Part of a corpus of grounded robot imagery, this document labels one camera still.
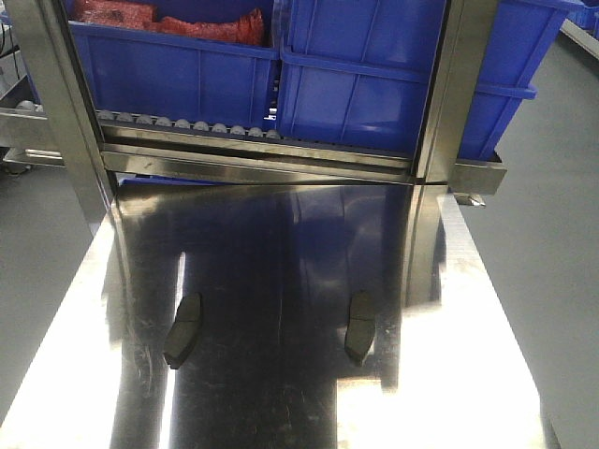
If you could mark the right blue plastic bin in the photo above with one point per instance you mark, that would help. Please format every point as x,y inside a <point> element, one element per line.
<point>358,72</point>

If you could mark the roller track with wheels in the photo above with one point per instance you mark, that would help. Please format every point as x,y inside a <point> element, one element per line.
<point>147,121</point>

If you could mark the blue plastic bin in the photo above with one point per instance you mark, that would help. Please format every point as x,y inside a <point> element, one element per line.
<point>358,72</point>
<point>181,77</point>

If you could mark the brake pad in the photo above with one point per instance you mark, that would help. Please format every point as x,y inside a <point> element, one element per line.
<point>360,330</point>
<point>184,332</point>

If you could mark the red mesh bag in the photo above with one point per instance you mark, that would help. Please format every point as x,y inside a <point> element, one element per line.
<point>248,29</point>

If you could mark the left blue plastic bin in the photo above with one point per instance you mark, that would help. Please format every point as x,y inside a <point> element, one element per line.
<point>181,77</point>

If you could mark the stainless steel rack frame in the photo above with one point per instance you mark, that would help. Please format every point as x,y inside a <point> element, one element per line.
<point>67,132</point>

